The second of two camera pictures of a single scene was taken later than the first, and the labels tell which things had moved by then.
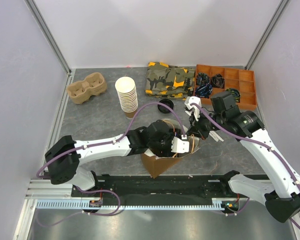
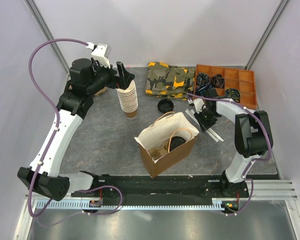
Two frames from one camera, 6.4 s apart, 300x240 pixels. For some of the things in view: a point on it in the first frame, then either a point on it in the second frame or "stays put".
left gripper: [167, 152] → [125, 77]
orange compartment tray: [243, 80] stays put
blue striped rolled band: [204, 91] stays put
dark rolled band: [202, 79] stays put
